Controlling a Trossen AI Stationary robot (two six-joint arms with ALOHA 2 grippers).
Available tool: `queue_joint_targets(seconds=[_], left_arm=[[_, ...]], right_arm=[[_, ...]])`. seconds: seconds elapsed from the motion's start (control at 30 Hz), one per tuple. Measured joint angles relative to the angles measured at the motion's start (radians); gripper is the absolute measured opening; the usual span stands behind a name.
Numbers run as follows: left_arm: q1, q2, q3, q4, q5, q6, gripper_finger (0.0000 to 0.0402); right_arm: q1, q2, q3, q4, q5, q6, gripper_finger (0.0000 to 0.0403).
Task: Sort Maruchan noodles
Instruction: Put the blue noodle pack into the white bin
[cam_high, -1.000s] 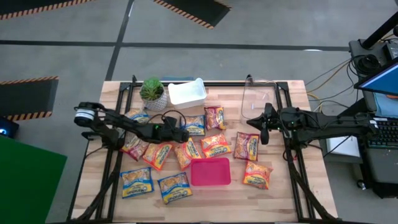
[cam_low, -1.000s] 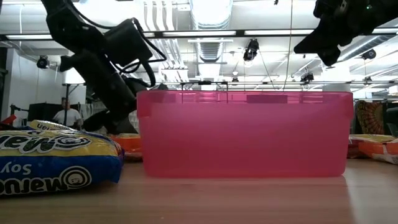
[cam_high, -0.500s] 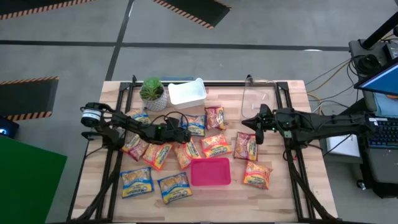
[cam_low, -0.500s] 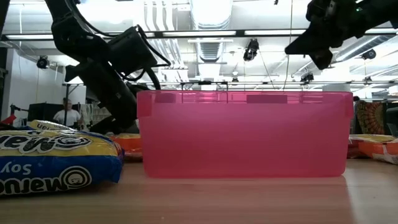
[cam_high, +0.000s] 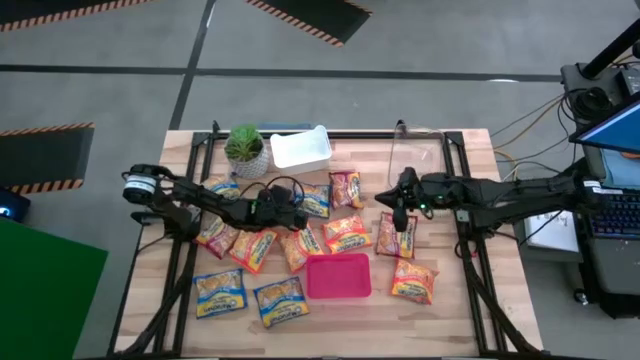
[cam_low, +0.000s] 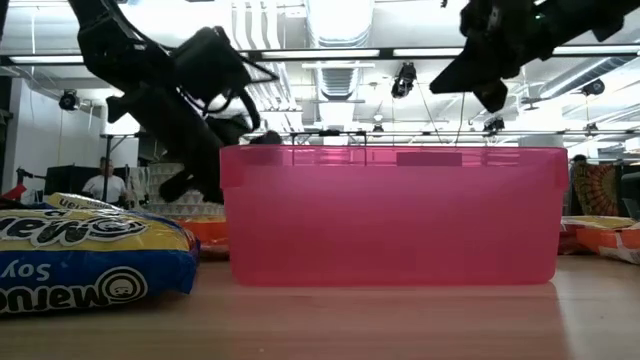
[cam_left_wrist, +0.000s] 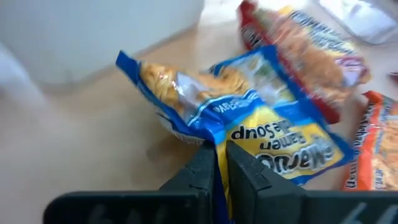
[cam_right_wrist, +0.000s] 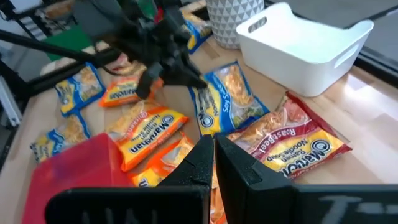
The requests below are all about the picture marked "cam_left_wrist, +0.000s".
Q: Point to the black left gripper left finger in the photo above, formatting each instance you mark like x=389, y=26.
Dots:
x=186, y=205

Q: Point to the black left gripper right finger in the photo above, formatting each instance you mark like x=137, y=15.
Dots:
x=267, y=202

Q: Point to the blue Maruchan noodle pack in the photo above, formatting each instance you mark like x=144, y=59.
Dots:
x=248, y=124

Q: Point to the orange Maruchan noodle pack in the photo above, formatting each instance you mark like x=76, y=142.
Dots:
x=379, y=140

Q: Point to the red Maruchan noodle pack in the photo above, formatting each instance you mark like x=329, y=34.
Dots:
x=311, y=56

